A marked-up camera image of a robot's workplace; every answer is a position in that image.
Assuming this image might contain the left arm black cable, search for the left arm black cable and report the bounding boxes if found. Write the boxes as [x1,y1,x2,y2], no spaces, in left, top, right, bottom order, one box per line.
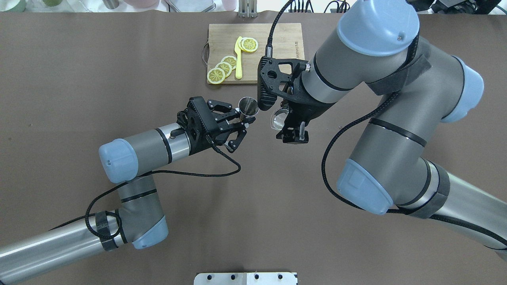
[50,139,242,240]

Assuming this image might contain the middle lemon slice of row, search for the middle lemon slice of row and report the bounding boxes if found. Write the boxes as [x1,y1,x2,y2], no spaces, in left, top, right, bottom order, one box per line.
[215,61,234,78]

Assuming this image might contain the end lemon slice of row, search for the end lemon slice of row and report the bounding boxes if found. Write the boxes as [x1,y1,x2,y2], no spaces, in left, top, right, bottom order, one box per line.
[207,67,227,84]

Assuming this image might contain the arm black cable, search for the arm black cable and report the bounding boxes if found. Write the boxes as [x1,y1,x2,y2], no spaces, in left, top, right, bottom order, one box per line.
[266,0,507,250]
[50,139,242,240]

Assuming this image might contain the upper lemon slice of row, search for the upper lemon slice of row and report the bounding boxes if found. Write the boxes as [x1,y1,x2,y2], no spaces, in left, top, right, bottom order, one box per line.
[221,55,237,70]

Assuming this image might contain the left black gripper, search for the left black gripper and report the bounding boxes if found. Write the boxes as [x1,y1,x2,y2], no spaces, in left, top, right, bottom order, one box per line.
[189,99,254,156]

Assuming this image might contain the wooden cutting board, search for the wooden cutting board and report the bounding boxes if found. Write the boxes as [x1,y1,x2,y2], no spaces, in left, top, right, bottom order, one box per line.
[208,23,305,84]

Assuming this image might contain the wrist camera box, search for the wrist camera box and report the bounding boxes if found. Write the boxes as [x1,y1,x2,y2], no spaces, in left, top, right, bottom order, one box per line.
[176,96,220,144]
[257,55,312,111]

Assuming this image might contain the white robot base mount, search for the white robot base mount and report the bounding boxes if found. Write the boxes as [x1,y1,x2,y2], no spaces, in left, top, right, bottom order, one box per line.
[193,272,299,285]

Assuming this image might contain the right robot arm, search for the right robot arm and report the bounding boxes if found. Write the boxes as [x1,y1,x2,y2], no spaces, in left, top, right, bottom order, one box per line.
[281,0,506,260]

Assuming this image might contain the steel jigger measuring cup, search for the steel jigger measuring cup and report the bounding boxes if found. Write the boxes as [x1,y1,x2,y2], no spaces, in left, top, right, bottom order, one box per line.
[236,96,259,124]

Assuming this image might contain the yellow plastic knife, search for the yellow plastic knife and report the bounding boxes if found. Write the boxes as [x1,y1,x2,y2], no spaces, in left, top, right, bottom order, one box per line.
[234,36,243,80]

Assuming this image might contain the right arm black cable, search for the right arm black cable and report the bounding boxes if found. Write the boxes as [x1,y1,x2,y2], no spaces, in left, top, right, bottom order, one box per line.
[266,0,507,250]

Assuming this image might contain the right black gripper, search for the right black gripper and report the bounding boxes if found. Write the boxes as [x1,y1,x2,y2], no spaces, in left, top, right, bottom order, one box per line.
[276,85,335,144]

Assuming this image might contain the clear glass cup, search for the clear glass cup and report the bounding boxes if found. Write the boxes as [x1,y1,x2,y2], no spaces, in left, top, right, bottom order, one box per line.
[271,107,289,131]

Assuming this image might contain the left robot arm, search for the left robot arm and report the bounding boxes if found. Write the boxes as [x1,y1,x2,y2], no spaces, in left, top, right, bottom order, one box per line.
[0,96,259,285]

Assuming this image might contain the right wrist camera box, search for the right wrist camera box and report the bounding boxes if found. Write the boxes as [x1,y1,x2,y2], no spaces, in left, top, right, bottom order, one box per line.
[257,55,312,111]

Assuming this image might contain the aluminium frame post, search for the aluminium frame post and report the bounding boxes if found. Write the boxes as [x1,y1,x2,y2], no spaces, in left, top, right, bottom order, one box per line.
[238,0,257,18]

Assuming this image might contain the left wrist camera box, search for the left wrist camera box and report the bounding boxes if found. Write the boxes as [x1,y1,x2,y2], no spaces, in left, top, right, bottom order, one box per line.
[176,96,220,144]

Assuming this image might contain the lemon slice near knife tip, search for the lemon slice near knife tip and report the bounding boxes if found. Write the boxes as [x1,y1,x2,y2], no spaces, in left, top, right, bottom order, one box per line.
[243,37,259,53]

